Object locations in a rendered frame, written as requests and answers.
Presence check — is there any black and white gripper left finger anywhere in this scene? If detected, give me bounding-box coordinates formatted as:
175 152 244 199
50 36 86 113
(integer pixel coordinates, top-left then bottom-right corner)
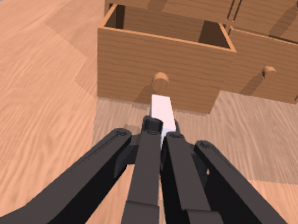
0 95 164 224

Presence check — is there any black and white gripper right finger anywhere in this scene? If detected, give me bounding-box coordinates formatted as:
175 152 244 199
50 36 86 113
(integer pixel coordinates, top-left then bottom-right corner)
160 96 288 224

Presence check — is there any brown wooden drawer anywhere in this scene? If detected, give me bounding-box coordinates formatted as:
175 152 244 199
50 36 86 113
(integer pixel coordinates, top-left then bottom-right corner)
124 0 233 20
233 0 298 37
97 4 237 114
222 26 298 101

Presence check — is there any brown wooden chest of drawers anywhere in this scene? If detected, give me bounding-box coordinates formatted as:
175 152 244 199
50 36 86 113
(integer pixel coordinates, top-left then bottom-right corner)
104 0 298 105

